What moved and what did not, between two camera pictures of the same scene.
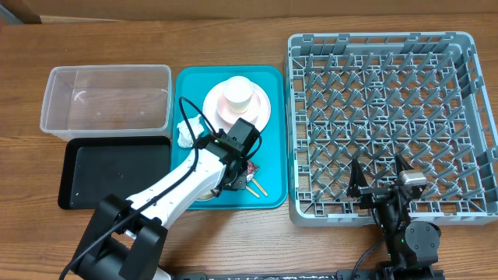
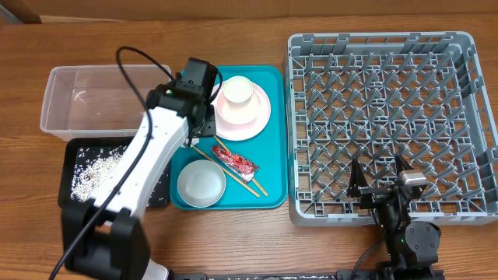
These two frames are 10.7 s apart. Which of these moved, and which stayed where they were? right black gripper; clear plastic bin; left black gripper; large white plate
Moved: left black gripper
Stayed: large white plate; right black gripper; clear plastic bin
